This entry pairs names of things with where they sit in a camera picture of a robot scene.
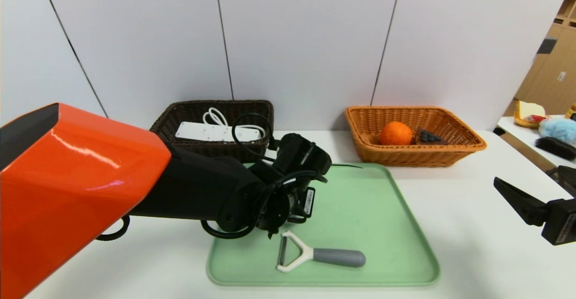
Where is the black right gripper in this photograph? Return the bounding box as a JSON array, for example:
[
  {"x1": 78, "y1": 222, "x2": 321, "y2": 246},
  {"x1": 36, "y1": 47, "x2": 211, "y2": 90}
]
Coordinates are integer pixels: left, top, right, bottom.
[{"x1": 493, "y1": 177, "x2": 576, "y2": 246}]

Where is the chocolate blueberry cake slice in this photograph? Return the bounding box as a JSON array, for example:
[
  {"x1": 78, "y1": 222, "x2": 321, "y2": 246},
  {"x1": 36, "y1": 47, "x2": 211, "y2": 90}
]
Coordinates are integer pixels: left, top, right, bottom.
[{"x1": 414, "y1": 128, "x2": 449, "y2": 145}]

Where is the orange fruit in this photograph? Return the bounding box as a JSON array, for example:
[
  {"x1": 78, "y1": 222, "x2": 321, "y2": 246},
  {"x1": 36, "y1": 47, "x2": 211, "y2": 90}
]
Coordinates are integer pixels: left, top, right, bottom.
[{"x1": 378, "y1": 121, "x2": 414, "y2": 146}]

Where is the white power strip with cord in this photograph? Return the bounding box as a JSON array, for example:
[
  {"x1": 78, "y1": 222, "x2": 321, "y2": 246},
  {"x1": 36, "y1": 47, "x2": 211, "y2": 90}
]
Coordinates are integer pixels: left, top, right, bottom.
[{"x1": 175, "y1": 107, "x2": 267, "y2": 143}]

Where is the small yellow wicker basket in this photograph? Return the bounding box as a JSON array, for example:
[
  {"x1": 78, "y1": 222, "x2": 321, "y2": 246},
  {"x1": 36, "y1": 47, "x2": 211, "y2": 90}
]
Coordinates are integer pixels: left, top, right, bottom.
[{"x1": 513, "y1": 113, "x2": 547, "y2": 130}]

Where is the orange wicker basket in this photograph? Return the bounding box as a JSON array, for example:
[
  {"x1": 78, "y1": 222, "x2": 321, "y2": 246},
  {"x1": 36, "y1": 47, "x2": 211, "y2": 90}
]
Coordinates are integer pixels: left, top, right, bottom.
[{"x1": 345, "y1": 106, "x2": 486, "y2": 168}]

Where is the dark brown wicker basket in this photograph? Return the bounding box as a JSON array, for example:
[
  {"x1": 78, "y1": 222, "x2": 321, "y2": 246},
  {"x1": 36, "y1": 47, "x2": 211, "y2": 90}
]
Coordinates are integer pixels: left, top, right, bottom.
[{"x1": 150, "y1": 100, "x2": 275, "y2": 162}]

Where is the black brush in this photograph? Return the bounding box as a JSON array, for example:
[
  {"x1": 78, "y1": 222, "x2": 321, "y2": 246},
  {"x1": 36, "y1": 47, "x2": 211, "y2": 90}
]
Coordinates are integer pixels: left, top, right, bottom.
[{"x1": 535, "y1": 137, "x2": 576, "y2": 161}]

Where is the white side table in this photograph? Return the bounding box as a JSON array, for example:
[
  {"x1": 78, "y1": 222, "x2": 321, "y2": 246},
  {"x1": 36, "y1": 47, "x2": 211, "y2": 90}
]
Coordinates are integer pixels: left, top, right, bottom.
[{"x1": 496, "y1": 116, "x2": 576, "y2": 173}]

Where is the blue fluffy bath sponge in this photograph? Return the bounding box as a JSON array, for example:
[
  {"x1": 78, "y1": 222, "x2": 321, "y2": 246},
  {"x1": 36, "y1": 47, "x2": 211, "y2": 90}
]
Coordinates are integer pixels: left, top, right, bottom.
[{"x1": 538, "y1": 118, "x2": 576, "y2": 145}]

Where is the pale yellow bread slice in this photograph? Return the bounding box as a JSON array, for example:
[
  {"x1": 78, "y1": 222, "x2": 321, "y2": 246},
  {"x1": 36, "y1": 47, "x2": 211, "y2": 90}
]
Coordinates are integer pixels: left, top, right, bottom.
[{"x1": 516, "y1": 102, "x2": 545, "y2": 120}]

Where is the light wooden cabinet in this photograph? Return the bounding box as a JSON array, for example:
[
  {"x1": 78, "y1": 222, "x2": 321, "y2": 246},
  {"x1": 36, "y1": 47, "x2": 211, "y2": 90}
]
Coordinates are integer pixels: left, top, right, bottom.
[{"x1": 502, "y1": 0, "x2": 576, "y2": 118}]

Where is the light green plastic tray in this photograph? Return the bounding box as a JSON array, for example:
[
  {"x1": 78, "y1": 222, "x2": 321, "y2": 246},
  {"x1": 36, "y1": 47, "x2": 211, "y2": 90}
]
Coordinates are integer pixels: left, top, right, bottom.
[{"x1": 207, "y1": 163, "x2": 440, "y2": 287}]

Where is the dark grey cabinet plate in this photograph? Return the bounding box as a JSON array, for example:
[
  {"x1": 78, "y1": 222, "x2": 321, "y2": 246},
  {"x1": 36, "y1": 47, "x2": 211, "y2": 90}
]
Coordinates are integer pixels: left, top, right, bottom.
[{"x1": 535, "y1": 39, "x2": 557, "y2": 56}]

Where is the white peeler with grey handle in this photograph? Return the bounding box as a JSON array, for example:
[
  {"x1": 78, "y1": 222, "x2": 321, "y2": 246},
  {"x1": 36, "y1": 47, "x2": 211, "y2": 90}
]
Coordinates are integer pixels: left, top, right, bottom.
[{"x1": 276, "y1": 230, "x2": 366, "y2": 273}]

